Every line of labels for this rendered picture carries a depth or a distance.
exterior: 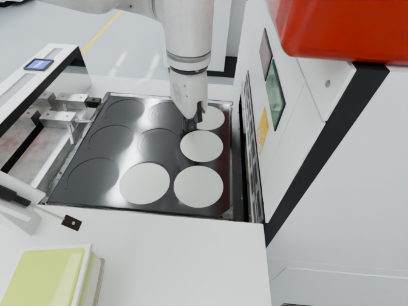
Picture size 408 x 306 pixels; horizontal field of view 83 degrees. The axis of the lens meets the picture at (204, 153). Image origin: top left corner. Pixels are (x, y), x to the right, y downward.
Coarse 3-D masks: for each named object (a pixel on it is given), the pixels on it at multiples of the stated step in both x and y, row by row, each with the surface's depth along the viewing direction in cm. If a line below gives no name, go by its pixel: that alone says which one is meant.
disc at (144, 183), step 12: (132, 168) 49; (144, 168) 49; (156, 168) 49; (120, 180) 47; (132, 180) 47; (144, 180) 47; (156, 180) 47; (168, 180) 47; (120, 192) 45; (132, 192) 45; (144, 192) 45; (156, 192) 45
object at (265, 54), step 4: (264, 36) 44; (264, 40) 44; (260, 44) 47; (264, 44) 43; (260, 48) 47; (264, 48) 43; (260, 52) 46; (264, 52) 43; (268, 52) 39; (260, 56) 46; (264, 56) 42; (268, 56) 39; (264, 60) 42; (268, 60) 39; (264, 64) 42; (264, 68) 42; (264, 72) 41
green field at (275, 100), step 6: (270, 72) 37; (270, 78) 37; (270, 84) 36; (276, 84) 33; (270, 90) 36; (276, 90) 33; (270, 96) 36; (276, 96) 32; (270, 102) 35; (276, 102) 32; (276, 108) 32; (276, 114) 32; (276, 120) 31
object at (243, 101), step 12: (240, 96) 67; (240, 108) 69; (240, 120) 65; (240, 132) 62; (240, 144) 59; (240, 156) 56; (252, 156) 47; (240, 168) 55; (252, 168) 45; (240, 180) 53; (252, 180) 43; (240, 192) 52; (252, 192) 41; (252, 204) 40; (252, 216) 38
